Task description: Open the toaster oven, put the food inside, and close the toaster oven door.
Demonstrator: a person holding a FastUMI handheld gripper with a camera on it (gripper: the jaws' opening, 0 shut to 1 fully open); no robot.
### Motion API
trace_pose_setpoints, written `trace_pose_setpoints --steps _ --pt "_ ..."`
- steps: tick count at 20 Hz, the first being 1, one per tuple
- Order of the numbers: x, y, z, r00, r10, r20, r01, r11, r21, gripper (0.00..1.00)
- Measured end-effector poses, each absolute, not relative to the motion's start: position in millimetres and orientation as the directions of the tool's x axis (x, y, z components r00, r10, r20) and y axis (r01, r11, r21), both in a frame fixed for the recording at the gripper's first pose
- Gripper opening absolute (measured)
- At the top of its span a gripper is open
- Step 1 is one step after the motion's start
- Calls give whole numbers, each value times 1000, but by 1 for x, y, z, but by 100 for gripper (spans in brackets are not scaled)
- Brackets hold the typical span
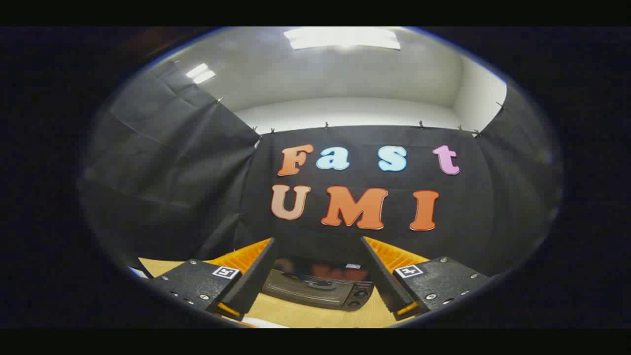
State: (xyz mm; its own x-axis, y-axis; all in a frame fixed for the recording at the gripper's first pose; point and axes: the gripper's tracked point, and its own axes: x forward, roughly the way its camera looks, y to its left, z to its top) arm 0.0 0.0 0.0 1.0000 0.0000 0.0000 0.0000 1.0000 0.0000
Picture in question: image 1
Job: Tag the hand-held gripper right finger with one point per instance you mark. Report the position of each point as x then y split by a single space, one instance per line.
382 278

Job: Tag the small ceiling light panel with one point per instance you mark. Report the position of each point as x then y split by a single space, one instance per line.
200 73

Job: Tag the large ceiling light panel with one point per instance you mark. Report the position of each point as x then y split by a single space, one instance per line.
342 38

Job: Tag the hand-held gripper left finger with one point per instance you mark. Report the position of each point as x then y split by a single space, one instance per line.
256 276

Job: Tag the black toaster oven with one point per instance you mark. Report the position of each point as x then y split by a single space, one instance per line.
315 291

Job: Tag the black backdrop cloth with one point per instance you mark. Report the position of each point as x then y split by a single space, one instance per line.
374 148

